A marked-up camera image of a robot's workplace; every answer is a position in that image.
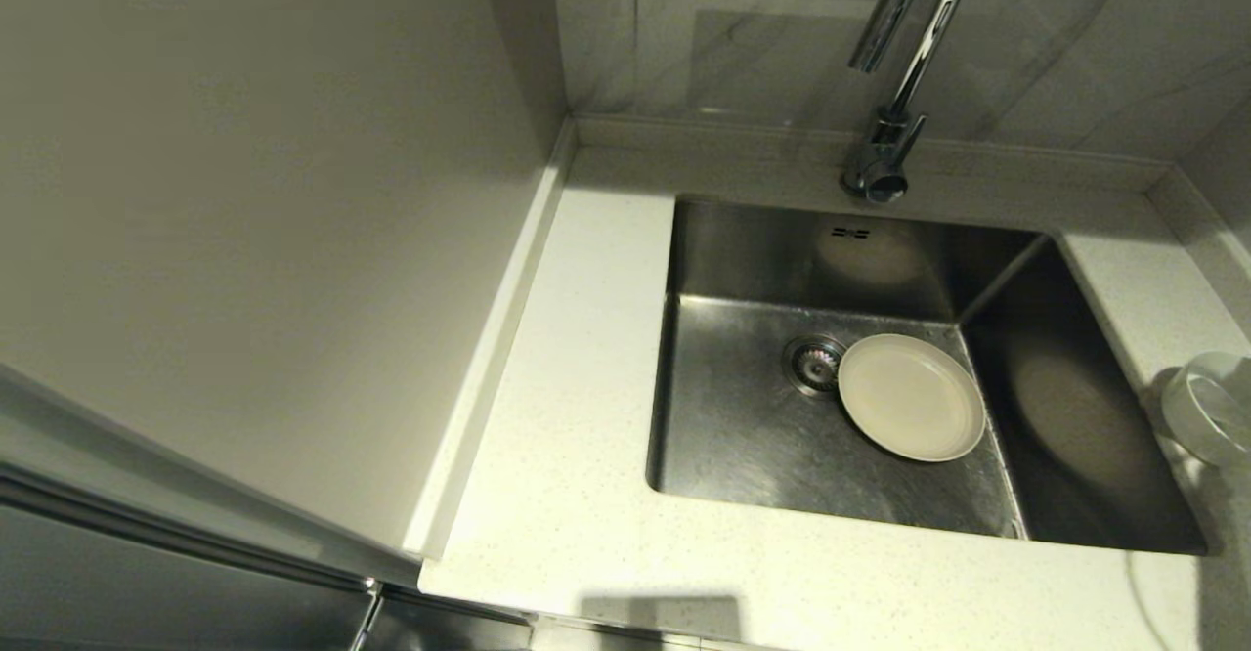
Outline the cream round plate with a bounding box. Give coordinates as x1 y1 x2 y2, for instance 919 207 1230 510
837 332 987 464

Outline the stainless steel sink basin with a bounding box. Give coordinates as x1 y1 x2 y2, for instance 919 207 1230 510
645 194 1211 556

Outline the round metal drain strainer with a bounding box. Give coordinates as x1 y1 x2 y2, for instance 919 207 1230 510
781 334 849 399

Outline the chrome gooseneck faucet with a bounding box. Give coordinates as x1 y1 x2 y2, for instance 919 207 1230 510
839 0 981 207

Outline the grey metal cabinet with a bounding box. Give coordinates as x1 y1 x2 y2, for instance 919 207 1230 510
0 362 536 651

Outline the white round bowl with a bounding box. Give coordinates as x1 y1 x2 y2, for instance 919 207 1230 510
1160 351 1251 470

